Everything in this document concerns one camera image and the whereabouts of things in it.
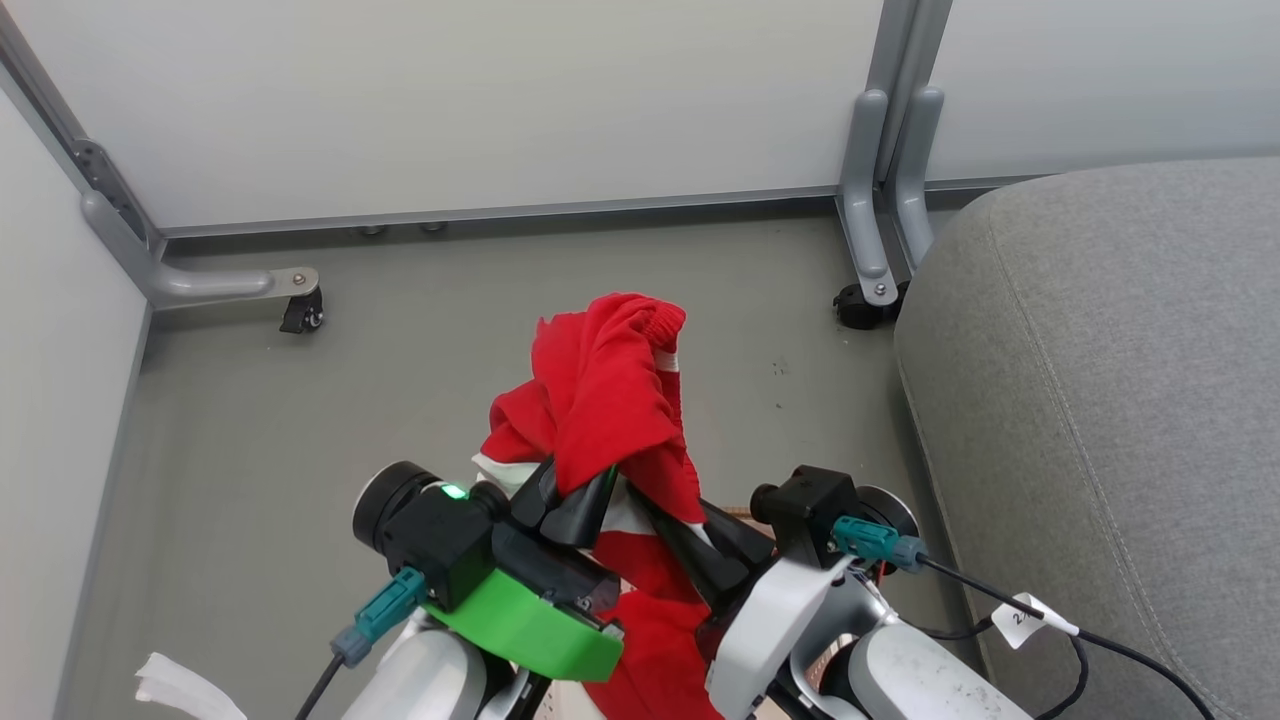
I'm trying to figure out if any red and white garment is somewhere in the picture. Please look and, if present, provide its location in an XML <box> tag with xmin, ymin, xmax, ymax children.
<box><xmin>472</xmin><ymin>292</ymin><xmax>726</xmax><ymax>720</ymax></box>

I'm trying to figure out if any grey partition foot upright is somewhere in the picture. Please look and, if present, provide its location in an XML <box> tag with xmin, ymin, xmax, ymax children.
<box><xmin>895</xmin><ymin>85</ymin><xmax>946</xmax><ymax>269</ymax></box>
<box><xmin>837</xmin><ymin>88</ymin><xmax>899</xmax><ymax>307</ymax></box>

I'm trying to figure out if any grey partition foot long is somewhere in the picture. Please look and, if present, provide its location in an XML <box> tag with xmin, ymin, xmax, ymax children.
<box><xmin>80</xmin><ymin>140</ymin><xmax>321</xmax><ymax>309</ymax></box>

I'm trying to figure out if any grey partition bottom rail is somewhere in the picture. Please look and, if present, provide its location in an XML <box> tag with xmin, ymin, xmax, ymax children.
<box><xmin>160</xmin><ymin>185</ymin><xmax>841</xmax><ymax>239</ymax></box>

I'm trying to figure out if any small black caster wheel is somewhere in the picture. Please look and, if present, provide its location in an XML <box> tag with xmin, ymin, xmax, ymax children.
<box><xmin>279</xmin><ymin>287</ymin><xmax>326</xmax><ymax>335</ymax></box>

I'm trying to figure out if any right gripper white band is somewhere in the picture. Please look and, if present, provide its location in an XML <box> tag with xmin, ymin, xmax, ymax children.
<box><xmin>626</xmin><ymin>486</ymin><xmax>853</xmax><ymax>719</ymax></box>

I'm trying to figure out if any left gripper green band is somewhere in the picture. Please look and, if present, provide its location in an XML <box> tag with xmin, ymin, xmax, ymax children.
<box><xmin>420</xmin><ymin>457</ymin><xmax>626</xmax><ymax>683</ymax></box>

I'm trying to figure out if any black cable teal plug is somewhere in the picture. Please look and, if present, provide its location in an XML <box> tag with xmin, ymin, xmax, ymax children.
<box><xmin>295</xmin><ymin>566</ymin><xmax>429</xmax><ymax>720</ymax></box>

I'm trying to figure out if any large black caster wheel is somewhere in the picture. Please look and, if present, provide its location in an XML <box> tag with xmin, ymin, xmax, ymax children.
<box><xmin>832</xmin><ymin>282</ymin><xmax>909</xmax><ymax>331</ymax></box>

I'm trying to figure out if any white crumpled paper tag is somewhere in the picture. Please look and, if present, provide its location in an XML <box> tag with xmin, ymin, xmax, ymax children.
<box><xmin>134</xmin><ymin>652</ymin><xmax>247</xmax><ymax>720</ymax></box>

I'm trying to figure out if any grey fabric sofa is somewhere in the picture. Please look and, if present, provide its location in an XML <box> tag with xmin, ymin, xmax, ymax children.
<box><xmin>893</xmin><ymin>157</ymin><xmax>1280</xmax><ymax>720</ymax></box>

